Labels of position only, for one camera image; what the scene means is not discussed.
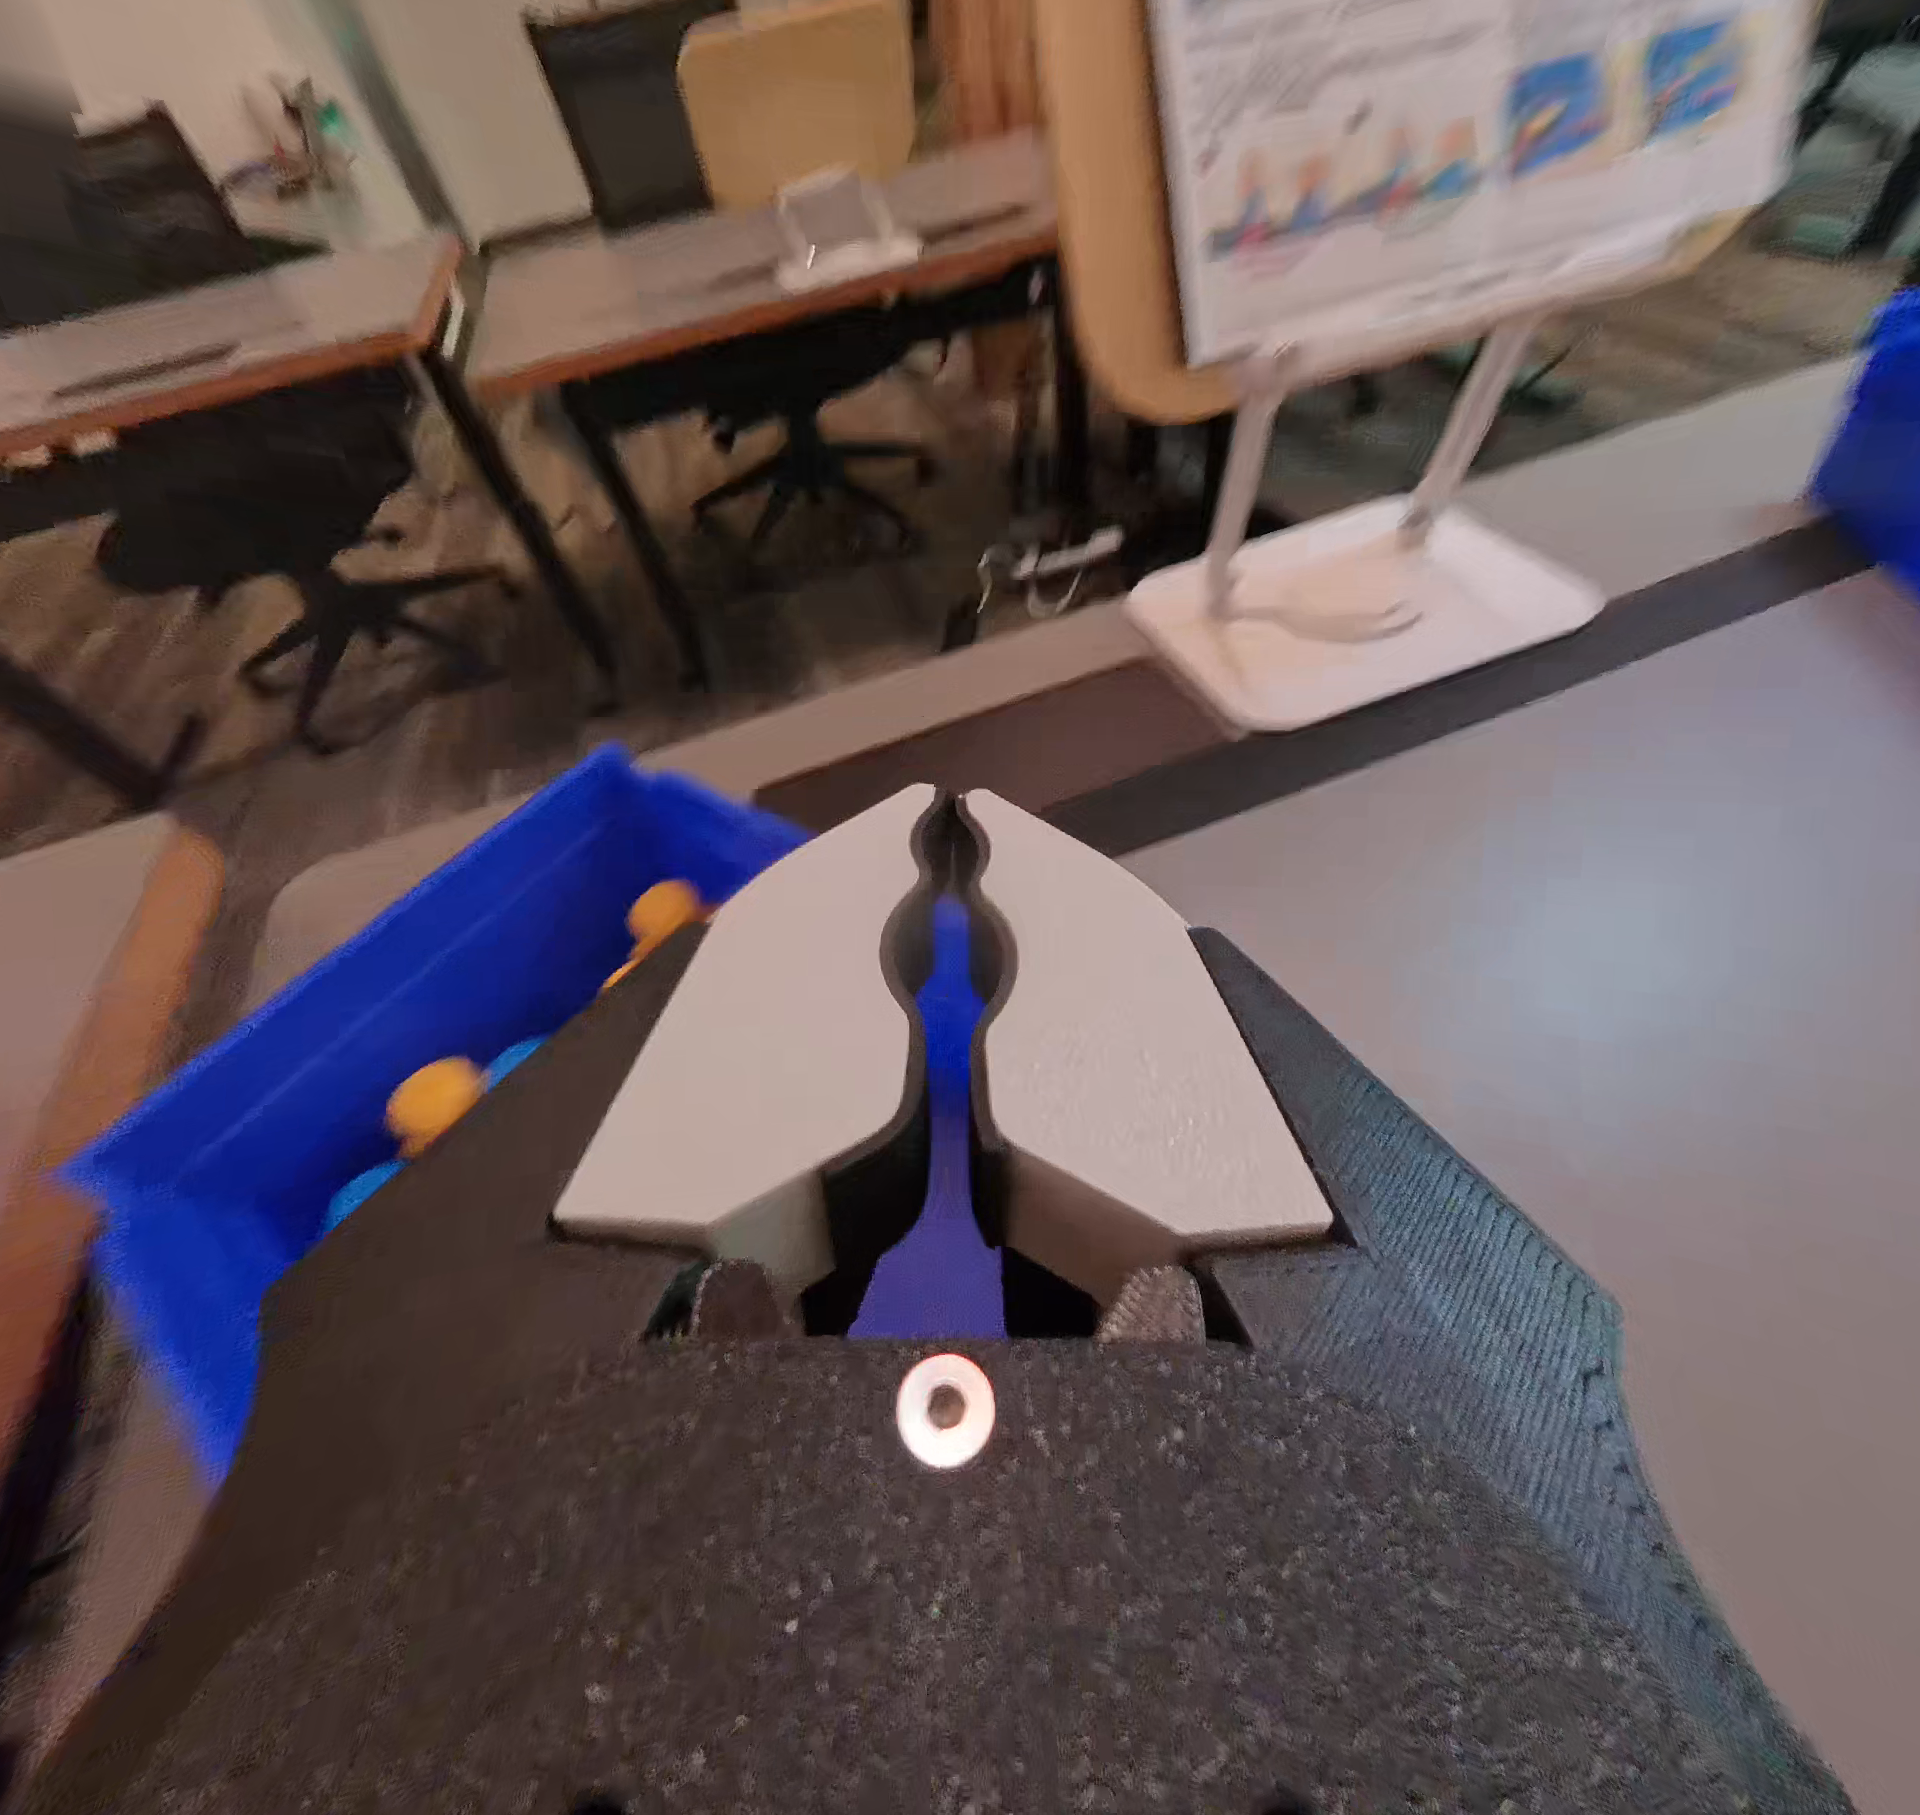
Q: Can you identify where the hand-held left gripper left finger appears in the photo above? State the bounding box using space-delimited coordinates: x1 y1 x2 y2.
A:
553 782 959 1291

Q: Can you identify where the white power strip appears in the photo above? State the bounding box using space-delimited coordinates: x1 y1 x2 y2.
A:
974 524 1130 602

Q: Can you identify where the black office chair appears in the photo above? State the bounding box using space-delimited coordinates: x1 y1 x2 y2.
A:
0 105 329 334
690 329 935 556
523 0 741 234
92 373 508 754

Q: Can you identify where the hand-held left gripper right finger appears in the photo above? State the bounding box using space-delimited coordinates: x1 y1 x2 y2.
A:
953 786 1336 1306

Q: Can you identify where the wooden pillar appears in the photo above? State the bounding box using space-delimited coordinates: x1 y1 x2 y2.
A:
919 0 1047 144

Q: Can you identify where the blue plastic bin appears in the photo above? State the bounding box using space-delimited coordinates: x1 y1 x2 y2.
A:
1805 285 1920 589
60 742 1011 1491

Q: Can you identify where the printed instruction sheet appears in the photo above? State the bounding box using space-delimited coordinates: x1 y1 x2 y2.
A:
1132 0 1845 367

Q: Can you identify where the grey wood-edged side table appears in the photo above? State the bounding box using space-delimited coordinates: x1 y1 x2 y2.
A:
0 809 228 1487

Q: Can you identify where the pile of mega blocks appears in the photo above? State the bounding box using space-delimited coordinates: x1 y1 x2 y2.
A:
320 874 708 1235

